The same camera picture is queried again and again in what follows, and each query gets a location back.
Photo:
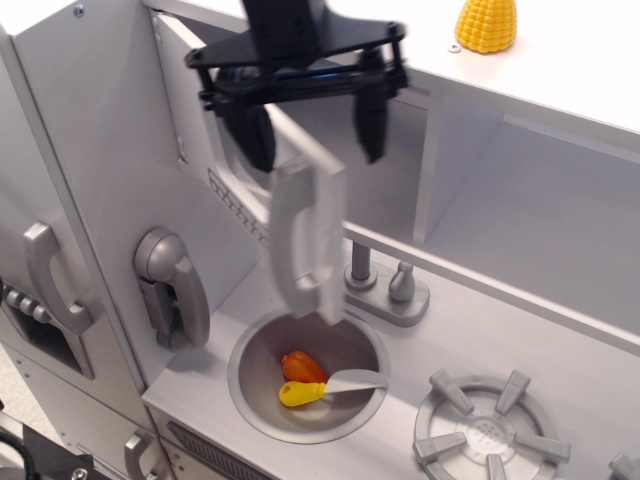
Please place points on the grey toy faucet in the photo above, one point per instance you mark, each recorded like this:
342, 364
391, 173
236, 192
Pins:
394, 295

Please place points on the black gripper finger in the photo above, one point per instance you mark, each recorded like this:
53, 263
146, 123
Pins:
370, 117
251, 128

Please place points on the grey oven door handle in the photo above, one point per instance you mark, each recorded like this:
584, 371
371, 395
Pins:
134, 449

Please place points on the grey toy stove burner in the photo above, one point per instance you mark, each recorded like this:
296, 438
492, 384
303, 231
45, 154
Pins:
481, 427

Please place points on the white toy kitchen cabinet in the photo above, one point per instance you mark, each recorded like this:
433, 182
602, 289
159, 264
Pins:
467, 308

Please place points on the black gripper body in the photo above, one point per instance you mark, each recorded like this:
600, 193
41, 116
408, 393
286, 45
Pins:
298, 50

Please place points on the orange toy pepper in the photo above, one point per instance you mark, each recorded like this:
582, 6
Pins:
299, 366

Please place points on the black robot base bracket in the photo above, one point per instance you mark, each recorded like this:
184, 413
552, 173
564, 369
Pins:
41, 458

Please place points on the grey ice dispenser panel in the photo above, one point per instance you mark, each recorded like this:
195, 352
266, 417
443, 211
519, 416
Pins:
38, 328

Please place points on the yellow toy corn cob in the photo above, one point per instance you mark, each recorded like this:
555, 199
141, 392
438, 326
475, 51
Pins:
487, 26

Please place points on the grey toy wall phone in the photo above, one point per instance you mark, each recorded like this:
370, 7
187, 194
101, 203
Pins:
172, 291

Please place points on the round metal sink bowl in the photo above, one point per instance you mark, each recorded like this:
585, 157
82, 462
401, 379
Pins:
279, 373

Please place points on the yellow handled toy knife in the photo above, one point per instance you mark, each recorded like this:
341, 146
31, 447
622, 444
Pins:
295, 393

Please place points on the white microwave door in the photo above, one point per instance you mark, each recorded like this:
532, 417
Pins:
298, 216

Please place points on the grey fridge door handle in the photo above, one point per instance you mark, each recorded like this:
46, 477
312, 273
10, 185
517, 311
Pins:
41, 245

